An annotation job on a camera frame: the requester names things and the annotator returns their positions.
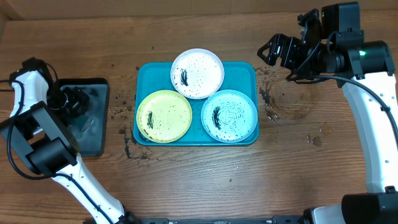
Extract black rectangular water tray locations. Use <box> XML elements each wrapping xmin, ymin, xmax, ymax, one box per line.
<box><xmin>60</xmin><ymin>78</ymin><xmax>109</xmax><ymax>157</ymax></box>

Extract teal plastic serving tray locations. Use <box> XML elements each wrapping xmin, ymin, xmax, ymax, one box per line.
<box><xmin>136</xmin><ymin>61</ymin><xmax>257</xmax><ymax>147</ymax></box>

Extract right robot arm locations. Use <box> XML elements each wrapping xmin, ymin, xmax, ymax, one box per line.
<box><xmin>257</xmin><ymin>2</ymin><xmax>397</xmax><ymax>224</ymax></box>

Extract pink speckled plate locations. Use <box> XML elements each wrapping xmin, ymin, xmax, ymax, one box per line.
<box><xmin>170</xmin><ymin>49</ymin><xmax>224</xmax><ymax>99</ymax></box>

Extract light blue speckled plate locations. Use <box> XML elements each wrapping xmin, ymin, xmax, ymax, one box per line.
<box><xmin>201</xmin><ymin>90</ymin><xmax>258</xmax><ymax>144</ymax></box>

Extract yellow speckled plate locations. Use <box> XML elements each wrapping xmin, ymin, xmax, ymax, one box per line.
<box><xmin>136</xmin><ymin>90</ymin><xmax>193</xmax><ymax>144</ymax></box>

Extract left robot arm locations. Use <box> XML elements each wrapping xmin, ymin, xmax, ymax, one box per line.
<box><xmin>1</xmin><ymin>57</ymin><xmax>139</xmax><ymax>223</ymax></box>

